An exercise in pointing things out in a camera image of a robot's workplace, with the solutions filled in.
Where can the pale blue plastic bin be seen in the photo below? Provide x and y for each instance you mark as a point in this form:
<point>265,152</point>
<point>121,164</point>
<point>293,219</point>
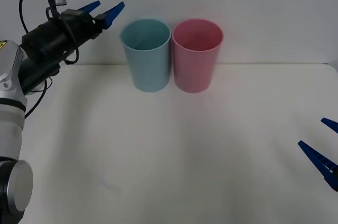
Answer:
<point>148,70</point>

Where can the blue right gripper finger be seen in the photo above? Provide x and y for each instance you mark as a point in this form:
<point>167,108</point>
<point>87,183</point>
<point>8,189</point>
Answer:
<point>320,162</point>
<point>331,124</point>

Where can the pink plastic bin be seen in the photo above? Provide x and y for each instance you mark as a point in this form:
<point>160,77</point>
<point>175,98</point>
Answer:
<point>194,72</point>

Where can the silver and black left arm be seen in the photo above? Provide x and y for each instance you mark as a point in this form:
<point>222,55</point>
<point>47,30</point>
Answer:
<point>11,134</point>

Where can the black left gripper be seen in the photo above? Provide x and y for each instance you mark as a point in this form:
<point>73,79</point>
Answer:
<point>83,27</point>

